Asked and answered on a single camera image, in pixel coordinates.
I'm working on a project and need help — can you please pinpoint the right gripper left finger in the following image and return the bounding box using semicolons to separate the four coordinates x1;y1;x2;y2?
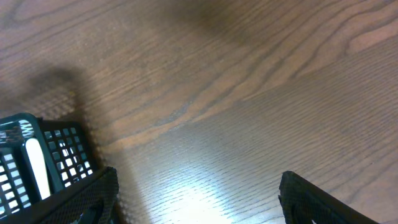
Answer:
1;167;119;224

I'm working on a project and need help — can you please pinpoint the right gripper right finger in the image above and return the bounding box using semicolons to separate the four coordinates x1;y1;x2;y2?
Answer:
278;171;377;224

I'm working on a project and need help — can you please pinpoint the white fork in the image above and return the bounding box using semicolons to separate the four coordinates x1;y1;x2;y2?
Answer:
25;138;51;200

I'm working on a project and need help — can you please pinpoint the black plastic basket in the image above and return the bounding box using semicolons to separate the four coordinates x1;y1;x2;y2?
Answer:
1;113;97;219

